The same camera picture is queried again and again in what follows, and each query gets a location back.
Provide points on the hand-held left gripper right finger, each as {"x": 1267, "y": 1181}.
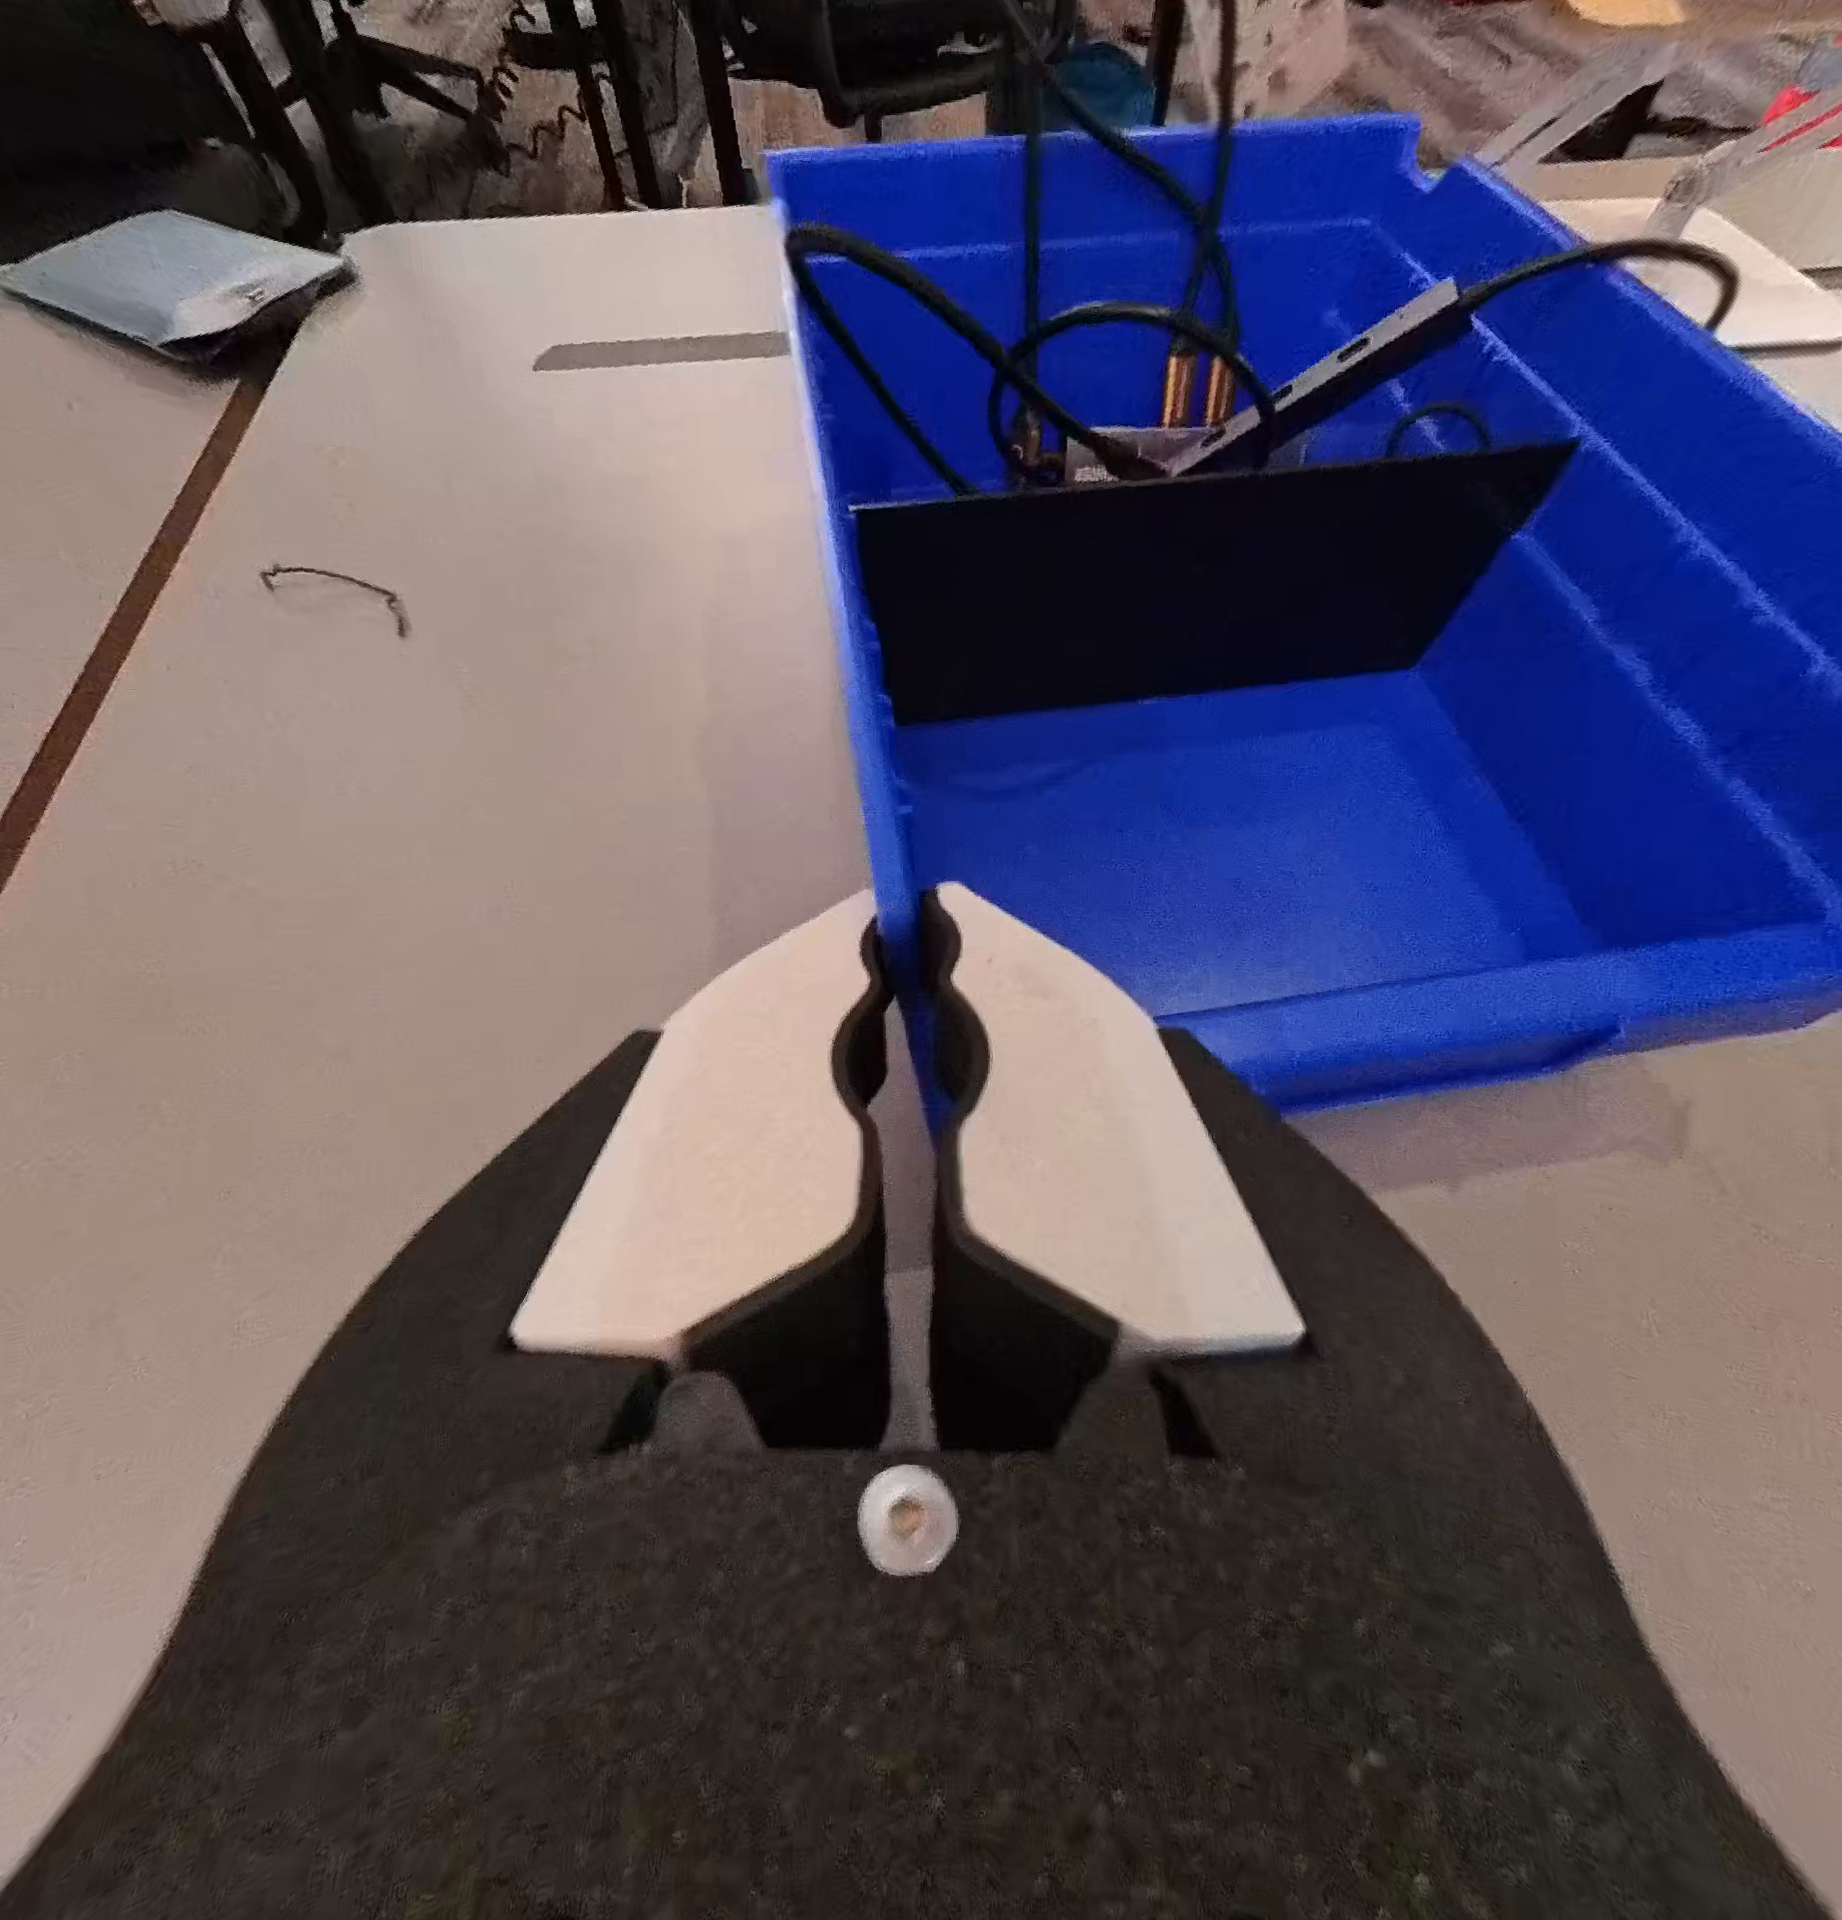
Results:
{"x": 1117, "y": 1170}

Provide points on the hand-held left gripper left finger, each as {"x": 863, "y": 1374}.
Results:
{"x": 697, "y": 1170}

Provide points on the blue storage bin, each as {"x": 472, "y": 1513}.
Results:
{"x": 1311, "y": 840}

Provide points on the grey desk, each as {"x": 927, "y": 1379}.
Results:
{"x": 486, "y": 901}
{"x": 66, "y": 495}

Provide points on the black bin divider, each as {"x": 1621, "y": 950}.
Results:
{"x": 1161, "y": 601}

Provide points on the black twist tie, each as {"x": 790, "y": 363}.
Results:
{"x": 328, "y": 573}

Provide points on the small grey packet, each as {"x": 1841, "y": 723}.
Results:
{"x": 1122, "y": 452}

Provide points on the grey-blue padded pouch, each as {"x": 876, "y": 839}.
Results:
{"x": 171, "y": 276}

